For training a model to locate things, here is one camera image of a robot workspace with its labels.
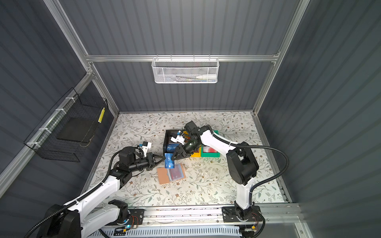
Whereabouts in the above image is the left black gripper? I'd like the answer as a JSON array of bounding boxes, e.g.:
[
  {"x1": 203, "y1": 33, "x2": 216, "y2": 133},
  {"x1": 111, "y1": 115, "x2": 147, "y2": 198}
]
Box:
[{"x1": 128, "y1": 152, "x2": 165, "y2": 174}]

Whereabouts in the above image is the blue VIP card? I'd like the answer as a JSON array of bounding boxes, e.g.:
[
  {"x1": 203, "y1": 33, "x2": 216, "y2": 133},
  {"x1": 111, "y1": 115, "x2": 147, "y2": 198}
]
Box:
[{"x1": 164, "y1": 153, "x2": 175, "y2": 169}]

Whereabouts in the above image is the red card from holder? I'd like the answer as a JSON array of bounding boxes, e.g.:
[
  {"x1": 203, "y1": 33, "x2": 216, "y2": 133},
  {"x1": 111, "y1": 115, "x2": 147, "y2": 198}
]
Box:
[{"x1": 167, "y1": 164, "x2": 184, "y2": 181}]

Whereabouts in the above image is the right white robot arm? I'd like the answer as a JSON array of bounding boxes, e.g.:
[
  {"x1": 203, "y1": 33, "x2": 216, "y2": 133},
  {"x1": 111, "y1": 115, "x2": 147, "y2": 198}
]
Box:
[{"x1": 172, "y1": 121, "x2": 259, "y2": 221}]

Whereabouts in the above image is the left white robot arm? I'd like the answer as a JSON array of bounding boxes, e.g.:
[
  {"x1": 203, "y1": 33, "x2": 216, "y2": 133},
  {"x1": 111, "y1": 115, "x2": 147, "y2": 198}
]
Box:
[{"x1": 25, "y1": 146, "x2": 165, "y2": 238}]

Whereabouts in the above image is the blue card in bin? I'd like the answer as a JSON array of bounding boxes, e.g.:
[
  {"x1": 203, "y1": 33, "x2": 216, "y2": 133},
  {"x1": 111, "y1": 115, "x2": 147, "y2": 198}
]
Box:
[{"x1": 166, "y1": 143, "x2": 179, "y2": 153}]

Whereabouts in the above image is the pink card in bin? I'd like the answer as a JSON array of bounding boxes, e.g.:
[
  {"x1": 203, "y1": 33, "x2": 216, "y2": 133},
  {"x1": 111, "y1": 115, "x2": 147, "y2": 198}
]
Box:
[{"x1": 202, "y1": 146, "x2": 217, "y2": 153}]

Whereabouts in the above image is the yellow plastic bin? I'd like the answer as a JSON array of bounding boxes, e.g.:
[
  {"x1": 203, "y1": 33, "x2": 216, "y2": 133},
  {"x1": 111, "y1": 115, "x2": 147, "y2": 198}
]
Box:
[{"x1": 183, "y1": 131, "x2": 201, "y2": 157}]

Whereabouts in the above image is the black plastic bin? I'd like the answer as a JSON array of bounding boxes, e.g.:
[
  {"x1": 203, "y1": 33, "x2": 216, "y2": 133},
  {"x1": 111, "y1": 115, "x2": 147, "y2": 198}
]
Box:
[{"x1": 163, "y1": 130, "x2": 180, "y2": 154}]

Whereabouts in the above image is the green plastic bin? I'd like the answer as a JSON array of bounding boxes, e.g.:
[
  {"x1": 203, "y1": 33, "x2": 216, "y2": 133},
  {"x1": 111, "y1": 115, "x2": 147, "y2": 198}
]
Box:
[{"x1": 201, "y1": 145, "x2": 220, "y2": 158}]

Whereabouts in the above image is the yellow tag on basket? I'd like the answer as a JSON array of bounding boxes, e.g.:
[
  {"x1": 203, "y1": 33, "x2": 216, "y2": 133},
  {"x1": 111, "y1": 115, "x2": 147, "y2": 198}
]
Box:
[{"x1": 98, "y1": 107, "x2": 106, "y2": 123}]

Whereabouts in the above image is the white marker in basket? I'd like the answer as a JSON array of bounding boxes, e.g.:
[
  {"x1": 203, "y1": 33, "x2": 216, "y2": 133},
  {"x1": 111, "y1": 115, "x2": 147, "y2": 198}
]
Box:
[{"x1": 196, "y1": 74, "x2": 217, "y2": 82}]

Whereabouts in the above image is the black pad in basket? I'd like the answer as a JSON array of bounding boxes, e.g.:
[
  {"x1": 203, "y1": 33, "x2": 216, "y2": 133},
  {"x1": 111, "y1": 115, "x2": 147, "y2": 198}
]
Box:
[{"x1": 56, "y1": 118, "x2": 94, "y2": 144}]

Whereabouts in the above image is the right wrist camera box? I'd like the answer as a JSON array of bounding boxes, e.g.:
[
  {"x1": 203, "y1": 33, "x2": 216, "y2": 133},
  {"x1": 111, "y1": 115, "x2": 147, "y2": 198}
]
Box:
[{"x1": 170, "y1": 131, "x2": 186, "y2": 145}]

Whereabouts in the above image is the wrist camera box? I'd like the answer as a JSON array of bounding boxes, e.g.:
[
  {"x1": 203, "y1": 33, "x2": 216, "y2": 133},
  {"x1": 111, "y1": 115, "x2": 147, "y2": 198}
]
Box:
[
  {"x1": 170, "y1": 131, "x2": 186, "y2": 145},
  {"x1": 138, "y1": 141, "x2": 152, "y2": 157}
]

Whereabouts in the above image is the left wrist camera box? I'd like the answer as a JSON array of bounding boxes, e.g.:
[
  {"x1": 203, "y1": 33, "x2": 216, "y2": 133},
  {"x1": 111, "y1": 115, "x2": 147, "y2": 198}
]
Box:
[{"x1": 138, "y1": 141, "x2": 152, "y2": 157}]

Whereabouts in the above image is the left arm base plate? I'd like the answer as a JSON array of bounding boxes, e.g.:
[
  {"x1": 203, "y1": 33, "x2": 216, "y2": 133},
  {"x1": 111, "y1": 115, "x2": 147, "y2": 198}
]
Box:
[{"x1": 107, "y1": 209, "x2": 145, "y2": 228}]

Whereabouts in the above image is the white vented cable duct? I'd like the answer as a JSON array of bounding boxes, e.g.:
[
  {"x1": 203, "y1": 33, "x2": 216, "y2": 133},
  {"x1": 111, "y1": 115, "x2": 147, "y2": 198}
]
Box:
[{"x1": 89, "y1": 226, "x2": 242, "y2": 238}]

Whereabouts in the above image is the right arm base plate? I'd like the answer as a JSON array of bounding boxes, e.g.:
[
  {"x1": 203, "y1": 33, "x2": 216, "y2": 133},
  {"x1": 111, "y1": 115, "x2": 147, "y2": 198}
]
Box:
[{"x1": 221, "y1": 205, "x2": 264, "y2": 223}]

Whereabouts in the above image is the white wire mesh basket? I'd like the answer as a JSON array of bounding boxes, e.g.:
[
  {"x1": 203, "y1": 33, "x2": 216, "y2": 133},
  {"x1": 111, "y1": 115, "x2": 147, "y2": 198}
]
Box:
[{"x1": 151, "y1": 59, "x2": 220, "y2": 84}]

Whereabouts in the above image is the black wire wall basket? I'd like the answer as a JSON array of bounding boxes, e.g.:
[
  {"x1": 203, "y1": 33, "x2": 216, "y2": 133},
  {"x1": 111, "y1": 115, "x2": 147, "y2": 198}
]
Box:
[{"x1": 24, "y1": 90, "x2": 108, "y2": 162}]

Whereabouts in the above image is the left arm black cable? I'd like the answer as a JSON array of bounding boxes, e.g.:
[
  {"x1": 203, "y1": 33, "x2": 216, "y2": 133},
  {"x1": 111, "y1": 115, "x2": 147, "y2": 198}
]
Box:
[{"x1": 23, "y1": 148, "x2": 138, "y2": 238}]

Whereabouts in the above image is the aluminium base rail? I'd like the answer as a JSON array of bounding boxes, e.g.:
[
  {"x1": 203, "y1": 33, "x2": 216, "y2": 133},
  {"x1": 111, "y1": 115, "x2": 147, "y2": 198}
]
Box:
[{"x1": 61, "y1": 204, "x2": 303, "y2": 230}]

